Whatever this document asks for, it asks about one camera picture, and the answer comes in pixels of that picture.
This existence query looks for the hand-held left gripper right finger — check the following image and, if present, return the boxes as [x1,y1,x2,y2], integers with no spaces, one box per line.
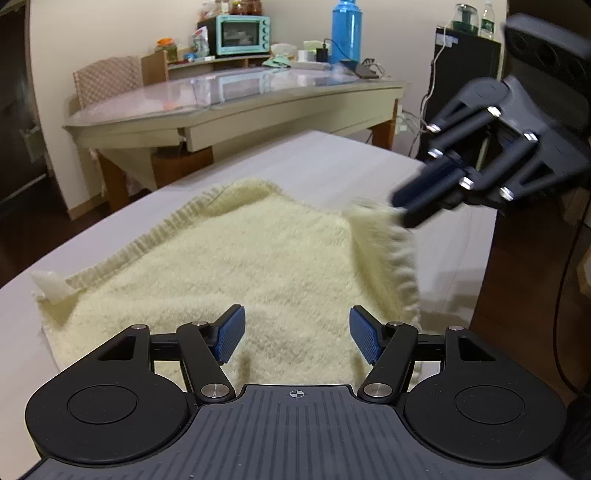
[348,305,502,403]

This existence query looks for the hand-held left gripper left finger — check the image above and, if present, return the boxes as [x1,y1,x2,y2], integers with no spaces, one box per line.
[90,304,246,403]

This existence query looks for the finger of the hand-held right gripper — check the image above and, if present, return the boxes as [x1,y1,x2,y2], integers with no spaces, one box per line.
[390,78,511,208]
[401,131,555,228]

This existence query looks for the cream fluffy towel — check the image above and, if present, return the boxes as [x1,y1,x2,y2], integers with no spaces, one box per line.
[31,179,423,393]

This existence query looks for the white power strip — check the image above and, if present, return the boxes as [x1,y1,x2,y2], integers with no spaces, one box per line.
[394,110,423,136]

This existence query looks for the black cabinet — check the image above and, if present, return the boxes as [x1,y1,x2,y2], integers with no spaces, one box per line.
[433,25,503,162]

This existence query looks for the plastic water bottle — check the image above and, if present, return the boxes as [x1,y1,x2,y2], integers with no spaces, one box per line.
[479,0,496,38]

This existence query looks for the glass-topped dining table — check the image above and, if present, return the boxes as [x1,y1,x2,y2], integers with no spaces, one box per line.
[62,69,409,213]

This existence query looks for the blue thermos flask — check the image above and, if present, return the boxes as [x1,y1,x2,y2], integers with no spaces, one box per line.
[331,0,362,63]

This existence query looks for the teal toaster oven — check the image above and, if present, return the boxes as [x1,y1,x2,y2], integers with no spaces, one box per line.
[215,15,271,57]

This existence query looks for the clear plastic cup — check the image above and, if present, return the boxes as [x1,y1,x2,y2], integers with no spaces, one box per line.
[191,76,218,107]

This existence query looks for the row of food jars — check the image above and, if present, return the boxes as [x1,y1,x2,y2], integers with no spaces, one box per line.
[198,0,264,23]

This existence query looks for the colourful snack packet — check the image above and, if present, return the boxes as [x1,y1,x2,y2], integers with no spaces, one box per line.
[191,27,211,58]

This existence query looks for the wooden shelf riser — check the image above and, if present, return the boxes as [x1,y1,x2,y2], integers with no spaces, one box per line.
[141,48,274,86]

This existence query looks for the glass jar with orange lid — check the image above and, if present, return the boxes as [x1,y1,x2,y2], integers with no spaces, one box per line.
[154,38,178,63]

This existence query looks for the dark wooden door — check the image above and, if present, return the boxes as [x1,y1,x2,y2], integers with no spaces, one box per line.
[0,14,51,204]

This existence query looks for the white cable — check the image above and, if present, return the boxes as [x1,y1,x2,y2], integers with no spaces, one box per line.
[409,25,448,155]

